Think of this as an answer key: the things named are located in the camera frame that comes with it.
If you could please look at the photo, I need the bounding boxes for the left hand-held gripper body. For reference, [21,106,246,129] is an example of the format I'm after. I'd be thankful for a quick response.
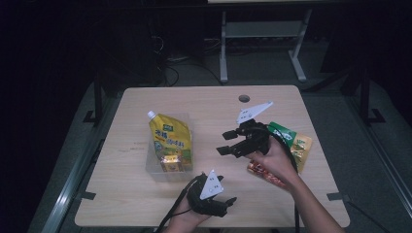
[187,169,228,218]

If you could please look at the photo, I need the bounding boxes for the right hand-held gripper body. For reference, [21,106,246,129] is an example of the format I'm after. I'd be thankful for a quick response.
[231,100,274,159]

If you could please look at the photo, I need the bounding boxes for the green and red snack packet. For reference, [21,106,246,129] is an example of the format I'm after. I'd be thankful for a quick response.
[247,121,314,189]

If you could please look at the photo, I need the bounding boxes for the yellow spouted drink pouch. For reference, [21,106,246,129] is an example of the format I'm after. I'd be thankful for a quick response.
[147,110,194,173]

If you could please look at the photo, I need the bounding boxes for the clear plastic container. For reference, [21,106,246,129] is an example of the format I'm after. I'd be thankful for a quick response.
[144,112,197,183]

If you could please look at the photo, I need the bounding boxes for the person's left hand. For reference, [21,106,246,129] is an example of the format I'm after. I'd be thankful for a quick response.
[167,193,213,228]

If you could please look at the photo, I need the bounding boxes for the person's right hand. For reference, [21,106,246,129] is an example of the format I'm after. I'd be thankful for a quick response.
[245,136,301,196]

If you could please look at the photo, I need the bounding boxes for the black metal stand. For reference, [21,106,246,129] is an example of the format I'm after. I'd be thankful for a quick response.
[359,66,387,126]
[83,79,105,128]

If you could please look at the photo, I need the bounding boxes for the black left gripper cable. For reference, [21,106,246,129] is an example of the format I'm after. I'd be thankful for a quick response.
[154,177,199,233]

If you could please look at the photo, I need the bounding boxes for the black floor cables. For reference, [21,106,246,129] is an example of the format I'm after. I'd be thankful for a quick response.
[151,34,224,87]

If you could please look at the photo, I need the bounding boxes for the white metal table frame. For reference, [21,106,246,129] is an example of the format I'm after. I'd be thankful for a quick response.
[219,9,314,83]

